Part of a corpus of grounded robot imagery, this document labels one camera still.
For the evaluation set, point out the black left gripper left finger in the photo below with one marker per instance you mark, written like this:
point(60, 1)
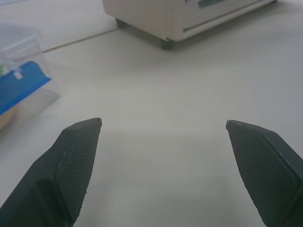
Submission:
point(68, 165)

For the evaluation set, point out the clear plastic box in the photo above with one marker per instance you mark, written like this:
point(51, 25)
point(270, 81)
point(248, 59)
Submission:
point(19, 85)

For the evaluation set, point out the beige machine with feet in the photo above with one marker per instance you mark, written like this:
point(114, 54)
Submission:
point(180, 16)

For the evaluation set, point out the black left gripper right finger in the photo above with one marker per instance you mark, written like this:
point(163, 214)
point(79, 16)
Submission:
point(262, 170)

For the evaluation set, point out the clear plastic container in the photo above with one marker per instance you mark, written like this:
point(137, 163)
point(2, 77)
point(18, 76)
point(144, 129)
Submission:
point(22, 78)

